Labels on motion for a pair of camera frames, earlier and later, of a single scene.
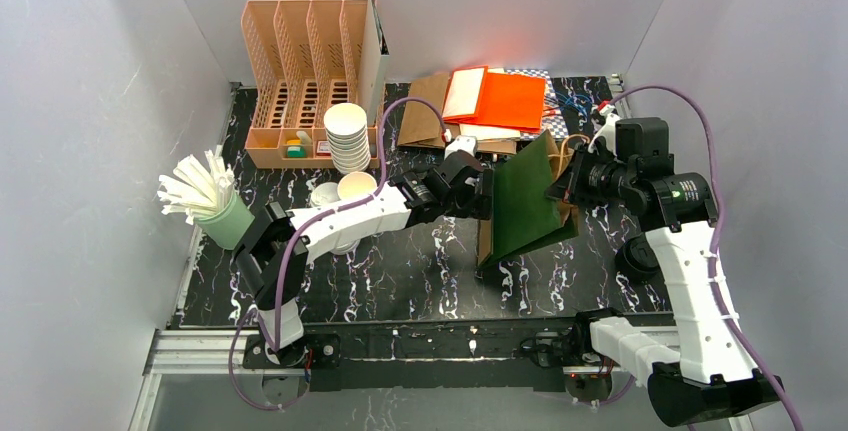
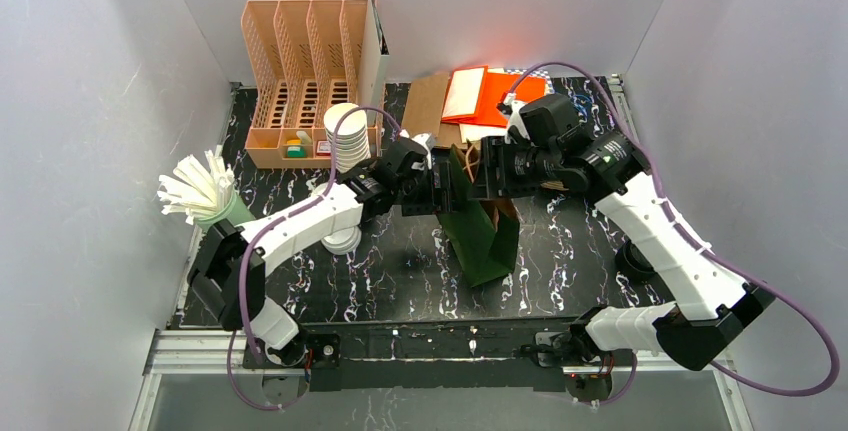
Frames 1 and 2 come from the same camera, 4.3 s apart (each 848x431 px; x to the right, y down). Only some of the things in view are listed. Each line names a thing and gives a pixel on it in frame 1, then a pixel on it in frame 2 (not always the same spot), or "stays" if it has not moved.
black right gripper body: [565, 181] to [495, 169]
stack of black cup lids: [636, 261] stays
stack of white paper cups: [346, 127] stays
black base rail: [468, 354] stays
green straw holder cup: [228, 225] stays
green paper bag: [525, 219] to [485, 250]
